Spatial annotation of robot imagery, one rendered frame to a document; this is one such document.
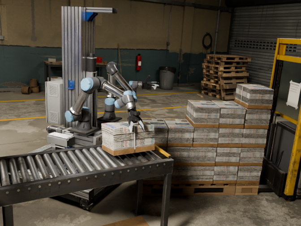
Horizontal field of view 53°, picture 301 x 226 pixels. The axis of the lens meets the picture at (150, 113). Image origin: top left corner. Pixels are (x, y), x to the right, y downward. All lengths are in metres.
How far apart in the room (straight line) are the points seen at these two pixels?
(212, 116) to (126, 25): 7.18
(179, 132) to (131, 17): 7.29
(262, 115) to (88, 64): 2.01
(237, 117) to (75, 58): 1.86
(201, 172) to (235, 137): 0.56
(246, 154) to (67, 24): 2.44
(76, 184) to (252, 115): 2.13
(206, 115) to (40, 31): 6.85
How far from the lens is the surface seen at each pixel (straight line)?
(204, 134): 3.43
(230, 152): 3.61
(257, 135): 3.67
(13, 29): 9.31
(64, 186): 2.24
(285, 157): 4.16
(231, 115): 3.47
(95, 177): 2.27
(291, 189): 3.93
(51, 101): 3.51
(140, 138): 2.51
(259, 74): 11.30
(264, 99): 3.58
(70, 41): 3.30
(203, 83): 10.10
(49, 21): 9.44
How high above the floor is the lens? 1.79
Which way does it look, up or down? 14 degrees down
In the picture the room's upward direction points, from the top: 3 degrees clockwise
